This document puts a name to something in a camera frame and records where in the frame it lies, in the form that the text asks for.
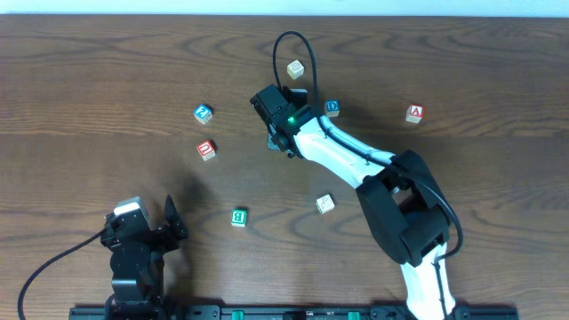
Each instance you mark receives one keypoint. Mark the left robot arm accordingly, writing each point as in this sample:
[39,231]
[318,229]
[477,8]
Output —
[137,260]

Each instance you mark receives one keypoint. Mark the red letter A block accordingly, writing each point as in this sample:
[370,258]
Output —
[414,114]

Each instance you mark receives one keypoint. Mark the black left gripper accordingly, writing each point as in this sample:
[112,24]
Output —
[159,233]

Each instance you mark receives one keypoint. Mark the cream block with line drawing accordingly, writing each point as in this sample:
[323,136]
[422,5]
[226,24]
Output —
[325,204]

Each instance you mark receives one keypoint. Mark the green letter B block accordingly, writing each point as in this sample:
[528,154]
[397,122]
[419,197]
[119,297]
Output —
[238,218]

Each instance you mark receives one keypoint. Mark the blue number 2 block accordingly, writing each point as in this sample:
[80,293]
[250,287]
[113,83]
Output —
[203,114]

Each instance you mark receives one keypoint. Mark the cream block with engraved picture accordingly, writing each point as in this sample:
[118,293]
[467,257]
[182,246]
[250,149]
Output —
[295,69]

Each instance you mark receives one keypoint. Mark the blue letter D block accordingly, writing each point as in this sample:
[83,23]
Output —
[332,108]

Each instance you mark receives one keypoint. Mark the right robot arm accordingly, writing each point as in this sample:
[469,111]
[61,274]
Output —
[405,210]

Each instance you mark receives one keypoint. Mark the red letter U block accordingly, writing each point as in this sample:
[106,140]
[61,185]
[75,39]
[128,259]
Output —
[206,150]

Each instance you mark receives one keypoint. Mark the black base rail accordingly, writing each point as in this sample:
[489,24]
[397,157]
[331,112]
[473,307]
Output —
[381,312]

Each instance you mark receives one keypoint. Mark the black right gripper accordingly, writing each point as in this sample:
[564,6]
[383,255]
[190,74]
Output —
[276,145]

